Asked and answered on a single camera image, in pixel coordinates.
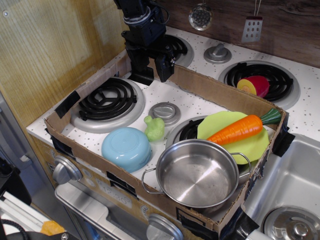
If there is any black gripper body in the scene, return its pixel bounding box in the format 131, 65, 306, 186
121, 15, 175, 66

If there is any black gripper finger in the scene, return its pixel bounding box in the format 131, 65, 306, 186
127, 49, 154, 86
155, 55, 175, 83

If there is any orange toy carrot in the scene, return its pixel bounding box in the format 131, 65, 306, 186
207, 108, 282, 146

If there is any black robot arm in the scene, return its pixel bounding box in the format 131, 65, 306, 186
115, 0, 176, 82

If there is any lime green plate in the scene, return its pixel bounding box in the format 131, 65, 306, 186
197, 111, 270, 162

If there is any back left black burner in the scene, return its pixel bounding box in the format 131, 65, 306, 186
165, 34, 188, 57

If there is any black burner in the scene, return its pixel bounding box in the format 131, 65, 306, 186
223, 62, 293, 102
78, 77, 138, 121
165, 34, 188, 57
179, 118, 204, 141

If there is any front left black burner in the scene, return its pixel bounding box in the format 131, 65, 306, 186
78, 77, 138, 121

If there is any grey centre stove knob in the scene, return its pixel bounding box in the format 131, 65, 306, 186
148, 102, 181, 127

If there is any grey stove knob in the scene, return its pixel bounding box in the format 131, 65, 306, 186
148, 102, 181, 127
203, 43, 232, 64

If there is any hanging metal strainer ladle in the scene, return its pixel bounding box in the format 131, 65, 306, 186
188, 0, 214, 31

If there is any grey back stove knob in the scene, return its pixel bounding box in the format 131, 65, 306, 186
203, 43, 232, 64

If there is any green toy broccoli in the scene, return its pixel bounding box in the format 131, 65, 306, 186
144, 115, 165, 142

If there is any front right black burner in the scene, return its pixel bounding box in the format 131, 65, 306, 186
179, 118, 204, 141

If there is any light blue upturned bowl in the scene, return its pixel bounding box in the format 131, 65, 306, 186
101, 127, 152, 173

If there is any red and yellow toy fruit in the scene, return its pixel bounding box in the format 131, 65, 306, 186
236, 75, 270, 98

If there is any stainless steel pot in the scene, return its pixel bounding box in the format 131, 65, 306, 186
153, 139, 252, 209

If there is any back right black burner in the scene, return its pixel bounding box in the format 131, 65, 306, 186
223, 62, 293, 102

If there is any silver left oven knob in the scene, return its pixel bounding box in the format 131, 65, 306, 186
52, 155, 83, 185

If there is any silver oven knob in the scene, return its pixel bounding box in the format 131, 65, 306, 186
52, 155, 83, 185
146, 213, 184, 240

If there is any silver right oven knob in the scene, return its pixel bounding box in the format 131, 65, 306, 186
146, 213, 184, 240

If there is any stainless steel sink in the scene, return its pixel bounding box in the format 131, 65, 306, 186
244, 134, 320, 240

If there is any orange yellow cloth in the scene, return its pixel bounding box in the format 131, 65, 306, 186
40, 220, 65, 236

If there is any silver sink drain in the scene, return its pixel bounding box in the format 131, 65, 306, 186
261, 206, 320, 240

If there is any silver oven door handle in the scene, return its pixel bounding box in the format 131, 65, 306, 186
55, 183, 132, 240

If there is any black cable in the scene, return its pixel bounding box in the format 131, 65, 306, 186
0, 218, 28, 240

